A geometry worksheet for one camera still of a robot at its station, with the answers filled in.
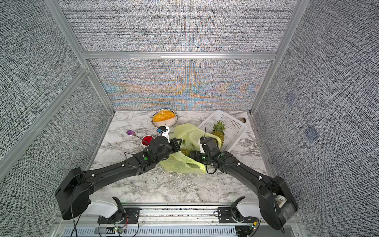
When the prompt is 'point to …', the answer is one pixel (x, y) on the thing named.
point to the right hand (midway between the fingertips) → (193, 154)
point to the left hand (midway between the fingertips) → (186, 139)
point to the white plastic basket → (235, 129)
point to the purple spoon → (132, 133)
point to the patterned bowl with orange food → (164, 117)
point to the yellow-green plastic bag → (190, 135)
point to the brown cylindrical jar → (243, 119)
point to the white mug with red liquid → (146, 139)
